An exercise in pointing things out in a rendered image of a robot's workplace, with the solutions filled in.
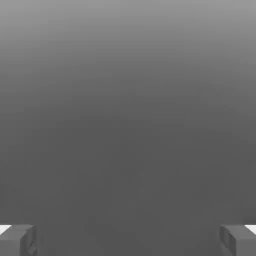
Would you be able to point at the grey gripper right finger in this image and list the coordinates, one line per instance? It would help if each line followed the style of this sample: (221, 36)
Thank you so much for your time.
(240, 243)

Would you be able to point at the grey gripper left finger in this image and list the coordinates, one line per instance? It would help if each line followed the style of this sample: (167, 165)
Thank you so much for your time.
(14, 242)

